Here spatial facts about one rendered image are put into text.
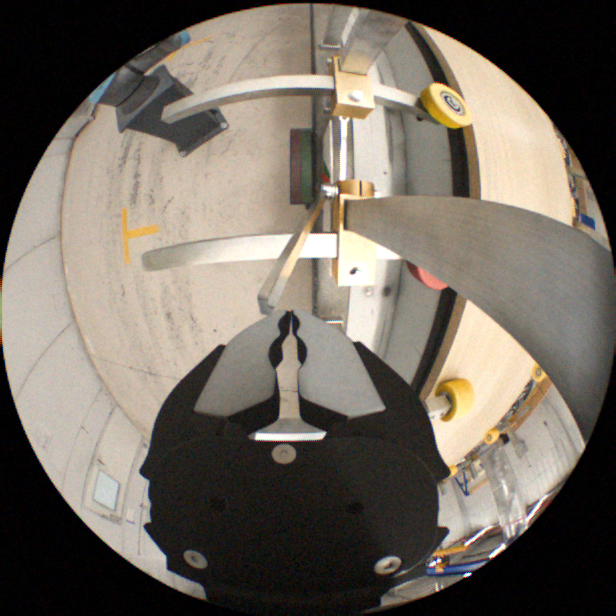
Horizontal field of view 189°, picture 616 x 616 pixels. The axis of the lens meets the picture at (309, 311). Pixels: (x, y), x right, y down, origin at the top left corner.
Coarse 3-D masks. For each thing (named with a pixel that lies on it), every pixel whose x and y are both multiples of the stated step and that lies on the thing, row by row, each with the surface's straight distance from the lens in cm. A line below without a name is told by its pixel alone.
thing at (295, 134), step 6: (294, 132) 45; (300, 132) 45; (294, 138) 44; (300, 138) 44; (294, 144) 44; (300, 144) 44; (294, 150) 43; (300, 150) 43; (294, 156) 43; (300, 156) 43; (294, 162) 43; (300, 162) 43; (294, 168) 42; (300, 168) 42; (294, 174) 42; (300, 174) 42; (294, 180) 42; (300, 180) 42; (294, 186) 42; (300, 186) 42; (294, 192) 42; (300, 192) 42; (294, 198) 42; (300, 198) 42
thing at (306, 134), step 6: (306, 132) 45; (306, 138) 44; (306, 144) 44; (306, 150) 43; (306, 156) 43; (306, 162) 43; (306, 168) 42; (306, 174) 42; (306, 180) 42; (306, 186) 42; (306, 192) 42; (306, 198) 42
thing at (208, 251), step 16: (208, 240) 30; (224, 240) 28; (240, 240) 27; (256, 240) 26; (272, 240) 26; (288, 240) 26; (320, 240) 26; (336, 240) 26; (144, 256) 35; (160, 256) 33; (176, 256) 31; (192, 256) 30; (208, 256) 29; (224, 256) 28; (240, 256) 27; (256, 256) 27; (272, 256) 27; (304, 256) 26; (320, 256) 27; (336, 256) 27; (384, 256) 29; (144, 272) 36
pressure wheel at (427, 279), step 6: (408, 264) 28; (414, 270) 27; (420, 270) 26; (414, 276) 29; (420, 276) 27; (426, 276) 27; (432, 276) 28; (426, 282) 27; (432, 282) 28; (438, 282) 28; (432, 288) 28; (438, 288) 29
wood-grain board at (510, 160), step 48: (432, 48) 55; (480, 96) 48; (528, 96) 102; (480, 144) 37; (528, 144) 60; (480, 192) 34; (528, 192) 50; (480, 336) 43; (432, 384) 44; (480, 384) 59; (480, 432) 114
